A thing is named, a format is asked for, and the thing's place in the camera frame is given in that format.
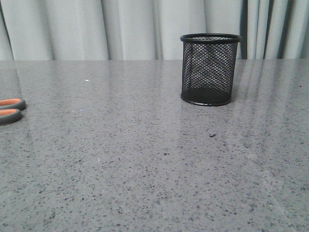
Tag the grey orange handled scissors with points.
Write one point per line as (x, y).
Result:
(10, 110)

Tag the black mesh pen bucket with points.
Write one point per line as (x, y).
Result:
(208, 68)

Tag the light grey curtain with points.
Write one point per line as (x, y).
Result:
(148, 29)

